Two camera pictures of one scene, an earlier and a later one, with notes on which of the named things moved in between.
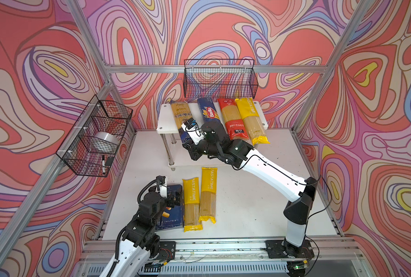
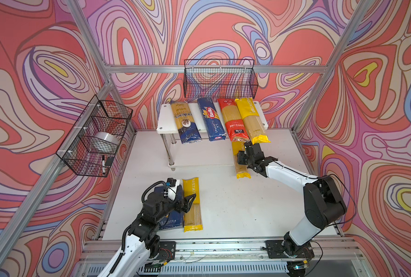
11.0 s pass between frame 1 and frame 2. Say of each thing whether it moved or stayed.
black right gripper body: moved
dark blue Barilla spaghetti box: stayed
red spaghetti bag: stayed
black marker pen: stayed
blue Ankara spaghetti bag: stayed
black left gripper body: moved
